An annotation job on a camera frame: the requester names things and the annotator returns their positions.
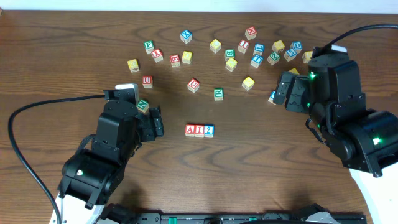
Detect yellow block far right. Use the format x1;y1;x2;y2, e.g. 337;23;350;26
302;51;313;64

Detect green N block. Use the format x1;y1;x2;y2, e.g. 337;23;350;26
136;100;149;113

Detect yellow block far left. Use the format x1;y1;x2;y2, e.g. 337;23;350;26
127;59;140;73

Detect red u block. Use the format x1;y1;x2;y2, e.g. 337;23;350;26
142;76;154;88
187;78;200;93

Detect yellow block upper right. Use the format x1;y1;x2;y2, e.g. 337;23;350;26
272;40;285;54

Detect blue T block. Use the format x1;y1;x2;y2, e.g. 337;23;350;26
251;54;264;68

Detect blue D block upper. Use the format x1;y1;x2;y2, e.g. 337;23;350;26
290;41;303;54

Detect red X block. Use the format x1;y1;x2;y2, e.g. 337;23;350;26
150;49;164;63

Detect blue X block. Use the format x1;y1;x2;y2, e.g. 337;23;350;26
180;30;192;44

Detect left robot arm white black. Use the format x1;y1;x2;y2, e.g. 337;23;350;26
50;100;164;223

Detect yellow block right middle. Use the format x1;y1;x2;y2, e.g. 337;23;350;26
289;68;299;75

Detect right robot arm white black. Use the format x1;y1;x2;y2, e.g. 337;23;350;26
273;50;397;223

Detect green B block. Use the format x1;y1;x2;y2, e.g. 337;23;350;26
224;49;235;61

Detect green Z block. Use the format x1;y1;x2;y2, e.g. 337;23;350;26
267;52;280;65

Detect red block top right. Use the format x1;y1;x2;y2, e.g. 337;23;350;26
245;26;257;40

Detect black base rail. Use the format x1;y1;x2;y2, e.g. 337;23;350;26
96;212;367;224

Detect yellow block centre right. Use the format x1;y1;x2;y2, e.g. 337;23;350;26
242;77;255;91

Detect red U block centre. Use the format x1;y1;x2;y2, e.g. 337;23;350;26
187;78;200;93

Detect blue S block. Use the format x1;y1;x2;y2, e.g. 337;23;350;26
284;49;297;62

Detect blue L block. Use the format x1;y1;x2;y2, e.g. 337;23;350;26
253;43;265;56

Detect yellow block near E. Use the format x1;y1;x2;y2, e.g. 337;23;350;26
182;51;193;64

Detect red E block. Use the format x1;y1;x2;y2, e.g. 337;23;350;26
170;54;180;68

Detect red i block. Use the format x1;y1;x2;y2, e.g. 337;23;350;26
238;40;249;54
194;125;205;138

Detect red U block left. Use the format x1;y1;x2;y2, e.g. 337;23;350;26
142;76;154;88

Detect blue 2 block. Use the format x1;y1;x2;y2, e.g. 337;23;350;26
204;125;215;138

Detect yellow block top centre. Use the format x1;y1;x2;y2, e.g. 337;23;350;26
210;39;222;54

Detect green F block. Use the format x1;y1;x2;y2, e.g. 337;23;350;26
144;40;155;54

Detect green R block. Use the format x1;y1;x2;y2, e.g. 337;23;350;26
214;88;224;101

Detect yellow block under B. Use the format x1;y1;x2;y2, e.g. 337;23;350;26
225;58;238;72

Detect red A block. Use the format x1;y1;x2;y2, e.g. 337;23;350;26
185;124;195;137

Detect blue P block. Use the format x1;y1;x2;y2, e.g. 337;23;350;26
268;90;275;105

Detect red I block top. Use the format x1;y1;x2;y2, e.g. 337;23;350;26
238;40;249;54

